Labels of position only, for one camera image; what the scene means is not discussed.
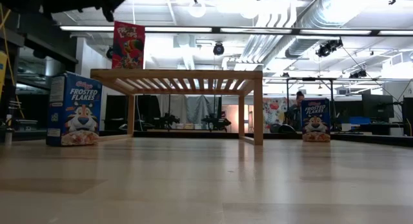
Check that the yellow panel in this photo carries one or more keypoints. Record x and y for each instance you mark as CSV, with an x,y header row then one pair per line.
x,y
2,72

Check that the black background robot arm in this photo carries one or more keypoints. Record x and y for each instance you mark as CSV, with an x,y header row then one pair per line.
x,y
166,120
216,122

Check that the red Froot Loops cereal box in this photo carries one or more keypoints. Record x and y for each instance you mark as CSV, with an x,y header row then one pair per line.
x,y
128,44

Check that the round white pendant lamp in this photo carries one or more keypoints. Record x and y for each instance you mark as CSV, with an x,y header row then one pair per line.
x,y
197,9

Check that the black monitor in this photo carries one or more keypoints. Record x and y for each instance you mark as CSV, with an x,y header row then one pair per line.
x,y
377,107
408,116

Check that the black ceiling spotlight cluster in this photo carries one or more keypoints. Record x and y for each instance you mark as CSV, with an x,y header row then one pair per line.
x,y
329,47

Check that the blue Frosted Flakes cereal box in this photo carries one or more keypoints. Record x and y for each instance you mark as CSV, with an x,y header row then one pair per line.
x,y
75,111
316,120

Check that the black hanging camera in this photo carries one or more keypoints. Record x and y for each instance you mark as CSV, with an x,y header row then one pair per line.
x,y
218,48

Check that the black metal frame stand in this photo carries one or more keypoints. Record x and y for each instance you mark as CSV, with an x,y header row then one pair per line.
x,y
309,79

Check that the grey curtain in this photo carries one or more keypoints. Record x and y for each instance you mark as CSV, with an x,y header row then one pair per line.
x,y
193,109

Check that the colourful poster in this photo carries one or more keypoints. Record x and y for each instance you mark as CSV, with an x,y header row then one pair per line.
x,y
274,112

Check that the silver ventilation duct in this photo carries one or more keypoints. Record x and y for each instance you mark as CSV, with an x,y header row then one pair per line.
x,y
300,46

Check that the wooden slatted shelf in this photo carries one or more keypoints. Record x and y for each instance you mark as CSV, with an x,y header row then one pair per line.
x,y
193,74

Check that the person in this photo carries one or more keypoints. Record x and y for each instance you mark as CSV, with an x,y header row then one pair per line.
x,y
295,112

